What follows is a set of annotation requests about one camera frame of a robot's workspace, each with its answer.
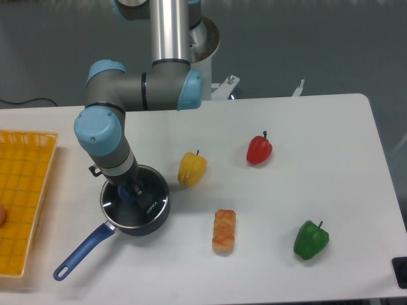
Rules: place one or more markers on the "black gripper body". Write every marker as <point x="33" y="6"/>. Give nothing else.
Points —
<point x="126" y="176"/>

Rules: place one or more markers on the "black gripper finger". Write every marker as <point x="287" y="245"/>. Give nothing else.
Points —
<point x="142" y="198"/>

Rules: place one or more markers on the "glass pot lid blue knob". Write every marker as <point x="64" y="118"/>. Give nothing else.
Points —
<point x="137" y="214"/>

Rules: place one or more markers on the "dark blue saucepan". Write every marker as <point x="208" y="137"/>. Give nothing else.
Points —
<point x="104" y="231"/>

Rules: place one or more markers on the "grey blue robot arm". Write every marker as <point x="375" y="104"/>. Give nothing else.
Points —
<point x="111" y="92"/>

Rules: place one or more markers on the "yellow bell pepper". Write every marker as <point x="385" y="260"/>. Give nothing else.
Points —
<point x="191" y="169"/>

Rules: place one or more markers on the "braided bread loaf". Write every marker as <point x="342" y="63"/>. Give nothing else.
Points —
<point x="223" y="237"/>

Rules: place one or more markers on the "yellow woven basket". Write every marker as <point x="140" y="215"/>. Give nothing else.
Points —
<point x="26" y="159"/>

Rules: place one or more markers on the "red bell pepper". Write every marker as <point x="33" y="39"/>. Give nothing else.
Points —
<point x="259" y="149"/>

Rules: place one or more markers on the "green bell pepper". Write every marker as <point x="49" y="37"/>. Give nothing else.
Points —
<point x="311" y="239"/>

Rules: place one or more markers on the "black device at table edge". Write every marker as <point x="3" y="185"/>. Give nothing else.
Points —
<point x="399" y="265"/>

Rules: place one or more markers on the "white table bracket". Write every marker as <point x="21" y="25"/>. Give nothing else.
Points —
<point x="298" y="91"/>

